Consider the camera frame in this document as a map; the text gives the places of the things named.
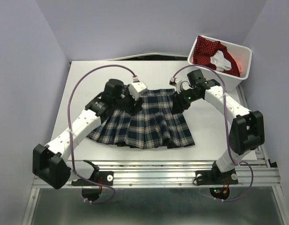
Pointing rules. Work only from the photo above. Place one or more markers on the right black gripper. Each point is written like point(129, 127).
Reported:
point(178, 104)

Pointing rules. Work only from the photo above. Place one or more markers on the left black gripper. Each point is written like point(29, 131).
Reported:
point(133, 109)

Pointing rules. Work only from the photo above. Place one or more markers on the navy plaid pleated skirt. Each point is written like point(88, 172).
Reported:
point(152, 127)

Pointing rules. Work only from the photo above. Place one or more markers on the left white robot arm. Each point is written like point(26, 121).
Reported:
point(49, 162)

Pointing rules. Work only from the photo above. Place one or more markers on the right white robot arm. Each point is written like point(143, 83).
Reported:
point(244, 128)

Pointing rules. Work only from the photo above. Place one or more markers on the white garment in bin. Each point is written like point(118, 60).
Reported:
point(221, 63)

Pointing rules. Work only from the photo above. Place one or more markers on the red polka dot skirt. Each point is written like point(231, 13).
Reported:
point(204, 49)

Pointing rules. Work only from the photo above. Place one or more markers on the white plastic bin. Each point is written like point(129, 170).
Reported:
point(242, 56)

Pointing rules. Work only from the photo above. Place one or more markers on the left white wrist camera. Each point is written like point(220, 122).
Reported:
point(136, 89)

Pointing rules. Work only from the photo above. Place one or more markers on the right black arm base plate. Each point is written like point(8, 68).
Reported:
point(220, 182)

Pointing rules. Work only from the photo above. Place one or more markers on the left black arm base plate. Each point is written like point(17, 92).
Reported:
point(97, 186)

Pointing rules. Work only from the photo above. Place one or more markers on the aluminium rail frame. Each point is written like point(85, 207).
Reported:
point(171, 168)

